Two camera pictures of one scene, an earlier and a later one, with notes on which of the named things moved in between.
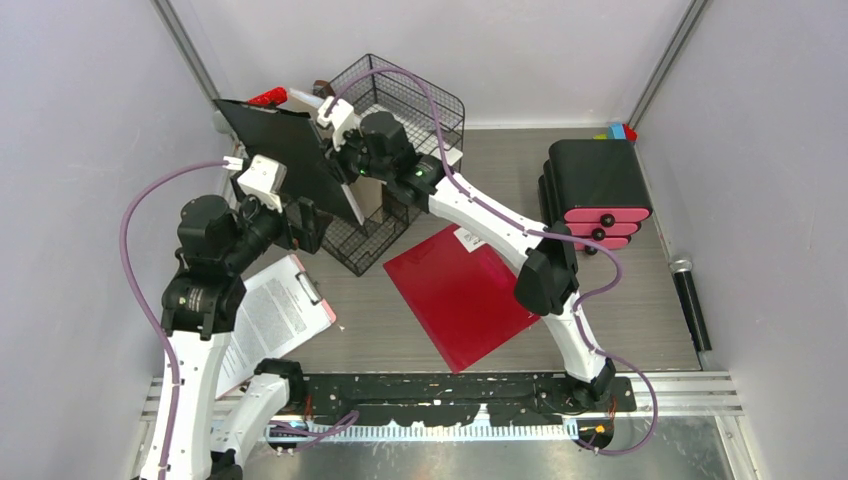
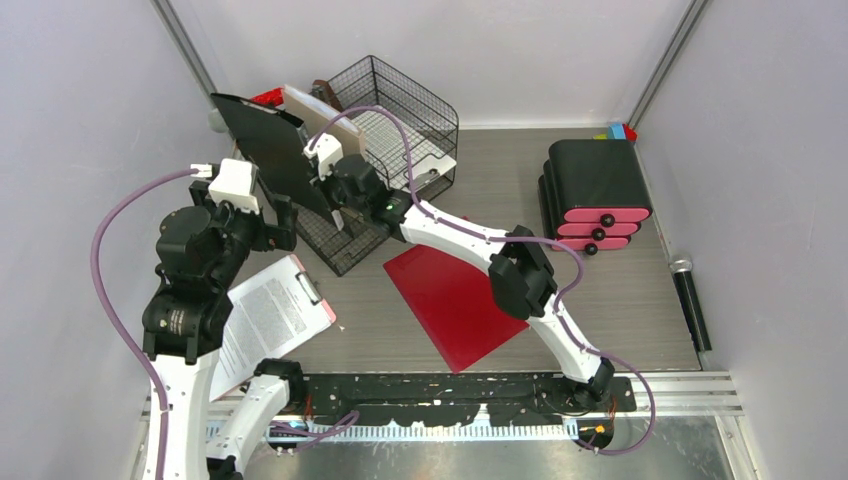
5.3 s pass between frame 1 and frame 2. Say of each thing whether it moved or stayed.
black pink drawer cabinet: stayed
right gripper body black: moved
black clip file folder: stayed
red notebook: stayed
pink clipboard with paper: stayed
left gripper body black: moved
